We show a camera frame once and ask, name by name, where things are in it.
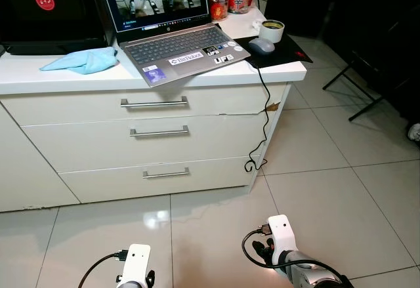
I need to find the white drawer cabinet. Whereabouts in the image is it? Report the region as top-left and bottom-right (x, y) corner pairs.
(0, 3), (308, 213)

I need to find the black folding stand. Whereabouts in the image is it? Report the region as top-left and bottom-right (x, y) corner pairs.
(322, 49), (394, 122)

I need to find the black mouse pad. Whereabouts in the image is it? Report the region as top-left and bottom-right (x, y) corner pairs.
(233, 32), (314, 71)

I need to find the grey computer mouse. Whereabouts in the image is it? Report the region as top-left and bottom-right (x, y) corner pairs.
(248, 37), (276, 55)

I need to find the silver laptop with stickers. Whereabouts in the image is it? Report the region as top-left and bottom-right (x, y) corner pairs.
(92, 0), (253, 89)

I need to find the light blue cloth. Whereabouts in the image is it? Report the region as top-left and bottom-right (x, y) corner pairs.
(39, 47), (119, 76)

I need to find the clear jar with red lid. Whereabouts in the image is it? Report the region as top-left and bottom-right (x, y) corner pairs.
(207, 0), (230, 21)

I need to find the red instant noodle cup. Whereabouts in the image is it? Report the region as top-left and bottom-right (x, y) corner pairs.
(228, 0), (257, 15)

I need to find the black monitor with red sticker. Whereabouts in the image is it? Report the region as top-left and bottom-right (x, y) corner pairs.
(0, 0), (110, 56)

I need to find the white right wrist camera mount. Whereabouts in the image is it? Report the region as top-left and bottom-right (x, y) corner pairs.
(267, 215), (300, 266)

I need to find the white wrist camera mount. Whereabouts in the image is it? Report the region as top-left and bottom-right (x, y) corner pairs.
(267, 215), (300, 266)
(118, 244), (152, 287)

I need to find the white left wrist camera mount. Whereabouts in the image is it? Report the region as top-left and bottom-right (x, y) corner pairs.
(118, 244), (152, 287)

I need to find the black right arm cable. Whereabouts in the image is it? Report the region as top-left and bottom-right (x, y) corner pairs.
(241, 224), (348, 288)

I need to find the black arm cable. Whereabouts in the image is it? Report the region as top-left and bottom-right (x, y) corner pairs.
(79, 251), (129, 288)
(241, 224), (348, 288)

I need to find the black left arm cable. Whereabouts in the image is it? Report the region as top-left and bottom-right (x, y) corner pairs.
(79, 251), (129, 288)

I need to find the steel drawer handle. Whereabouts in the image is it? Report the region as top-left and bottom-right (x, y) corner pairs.
(129, 125), (190, 138)
(120, 96), (189, 110)
(142, 167), (191, 180)

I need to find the black mouse cable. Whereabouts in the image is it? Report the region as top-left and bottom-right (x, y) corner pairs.
(244, 57), (274, 173)

